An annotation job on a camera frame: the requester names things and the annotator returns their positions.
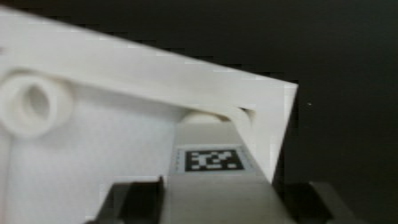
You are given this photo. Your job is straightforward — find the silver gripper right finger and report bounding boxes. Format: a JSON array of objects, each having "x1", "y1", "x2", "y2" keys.
[{"x1": 276, "y1": 182, "x2": 357, "y2": 224}]

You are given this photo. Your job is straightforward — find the white U-shaped obstacle frame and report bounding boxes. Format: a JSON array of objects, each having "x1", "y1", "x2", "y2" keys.
[{"x1": 0, "y1": 5, "x2": 299, "y2": 176}]

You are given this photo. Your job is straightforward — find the white desk top tray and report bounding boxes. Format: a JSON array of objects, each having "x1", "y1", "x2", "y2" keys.
[{"x1": 0, "y1": 69, "x2": 233, "y2": 224}]

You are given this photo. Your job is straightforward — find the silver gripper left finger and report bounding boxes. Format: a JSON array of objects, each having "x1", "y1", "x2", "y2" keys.
[{"x1": 86, "y1": 177, "x2": 166, "y2": 224}]

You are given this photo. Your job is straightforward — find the white desk leg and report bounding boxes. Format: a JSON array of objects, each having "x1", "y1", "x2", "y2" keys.
[{"x1": 160, "y1": 112, "x2": 297, "y2": 224}]

